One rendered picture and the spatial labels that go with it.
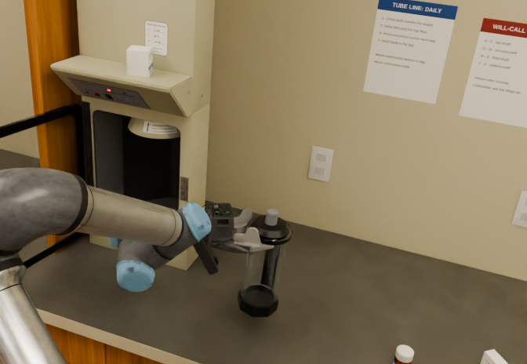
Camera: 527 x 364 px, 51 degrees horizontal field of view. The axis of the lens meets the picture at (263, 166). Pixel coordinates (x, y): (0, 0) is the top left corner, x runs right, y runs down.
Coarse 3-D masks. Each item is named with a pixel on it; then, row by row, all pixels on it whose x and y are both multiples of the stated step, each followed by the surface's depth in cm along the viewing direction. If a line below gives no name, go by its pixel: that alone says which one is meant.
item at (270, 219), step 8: (264, 216) 130; (272, 216) 125; (256, 224) 126; (264, 224) 126; (272, 224) 126; (280, 224) 127; (264, 232) 124; (272, 232) 124; (280, 232) 125; (288, 232) 127
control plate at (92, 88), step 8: (72, 80) 132; (80, 80) 131; (80, 88) 136; (88, 88) 134; (96, 88) 132; (104, 88) 131; (112, 88) 129; (96, 96) 138; (104, 96) 136; (112, 96) 135; (120, 96) 133; (128, 96) 132; (136, 96) 130; (136, 104) 135; (144, 104) 133
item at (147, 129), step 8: (136, 120) 146; (144, 120) 144; (136, 128) 145; (144, 128) 144; (152, 128) 144; (160, 128) 144; (168, 128) 144; (176, 128) 146; (144, 136) 144; (152, 136) 144; (160, 136) 144; (168, 136) 144; (176, 136) 146
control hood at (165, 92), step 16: (64, 64) 130; (80, 64) 131; (96, 64) 133; (112, 64) 134; (64, 80) 134; (96, 80) 128; (112, 80) 126; (128, 80) 124; (144, 80) 125; (160, 80) 126; (176, 80) 127; (192, 80) 131; (144, 96) 129; (160, 96) 126; (176, 96) 125; (176, 112) 132
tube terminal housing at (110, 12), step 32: (96, 0) 132; (128, 0) 129; (160, 0) 127; (192, 0) 124; (96, 32) 135; (128, 32) 132; (192, 32) 127; (160, 64) 133; (192, 64) 130; (192, 96) 134; (192, 128) 138; (192, 160) 142; (192, 192) 147; (192, 256) 157
